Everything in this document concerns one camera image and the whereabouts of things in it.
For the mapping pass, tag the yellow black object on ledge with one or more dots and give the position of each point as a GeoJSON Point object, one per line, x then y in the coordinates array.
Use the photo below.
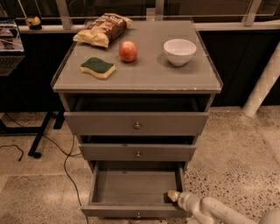
{"type": "Point", "coordinates": [33, 22]}

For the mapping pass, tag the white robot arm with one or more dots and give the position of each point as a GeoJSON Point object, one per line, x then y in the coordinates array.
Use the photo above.
{"type": "Point", "coordinates": [209, 210]}

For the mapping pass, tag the grey bottom drawer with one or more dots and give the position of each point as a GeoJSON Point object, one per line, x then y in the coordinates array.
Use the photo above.
{"type": "Point", "coordinates": [135, 189]}

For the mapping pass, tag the white diagonal pipe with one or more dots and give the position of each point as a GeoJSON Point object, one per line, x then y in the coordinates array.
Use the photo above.
{"type": "Point", "coordinates": [264, 84]}

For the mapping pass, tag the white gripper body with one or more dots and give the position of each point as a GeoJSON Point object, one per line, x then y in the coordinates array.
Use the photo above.
{"type": "Point", "coordinates": [184, 199]}

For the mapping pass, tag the red apple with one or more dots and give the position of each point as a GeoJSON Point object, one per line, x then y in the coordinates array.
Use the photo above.
{"type": "Point", "coordinates": [128, 51]}

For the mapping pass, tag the grey drawer cabinet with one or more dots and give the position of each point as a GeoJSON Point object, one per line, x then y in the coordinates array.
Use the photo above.
{"type": "Point", "coordinates": [149, 75]}

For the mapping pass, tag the brown yellow chip bag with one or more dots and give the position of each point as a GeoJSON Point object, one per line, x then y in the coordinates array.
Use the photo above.
{"type": "Point", "coordinates": [104, 30]}

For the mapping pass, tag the grey middle drawer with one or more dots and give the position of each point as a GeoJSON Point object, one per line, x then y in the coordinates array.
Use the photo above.
{"type": "Point", "coordinates": [138, 148]}

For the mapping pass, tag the green yellow sponge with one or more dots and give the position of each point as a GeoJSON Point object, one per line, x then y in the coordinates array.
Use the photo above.
{"type": "Point", "coordinates": [98, 68]}

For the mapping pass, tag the grey drawer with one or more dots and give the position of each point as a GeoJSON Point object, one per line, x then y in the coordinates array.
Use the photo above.
{"type": "Point", "coordinates": [138, 148]}
{"type": "Point", "coordinates": [163, 116]}
{"type": "Point", "coordinates": [135, 189]}

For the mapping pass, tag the grey top drawer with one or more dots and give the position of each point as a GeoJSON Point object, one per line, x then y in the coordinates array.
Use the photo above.
{"type": "Point", "coordinates": [163, 116]}

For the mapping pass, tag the black desk with laptop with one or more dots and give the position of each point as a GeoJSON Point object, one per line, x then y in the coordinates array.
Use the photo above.
{"type": "Point", "coordinates": [12, 53]}

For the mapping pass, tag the white ceramic bowl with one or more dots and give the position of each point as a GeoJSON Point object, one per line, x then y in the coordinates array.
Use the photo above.
{"type": "Point", "coordinates": [179, 51]}

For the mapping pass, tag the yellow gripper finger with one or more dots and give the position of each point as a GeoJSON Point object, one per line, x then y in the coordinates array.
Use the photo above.
{"type": "Point", "coordinates": [173, 195]}

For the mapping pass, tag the metal railing ledge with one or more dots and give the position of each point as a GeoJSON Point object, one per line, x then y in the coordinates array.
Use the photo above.
{"type": "Point", "coordinates": [207, 15]}

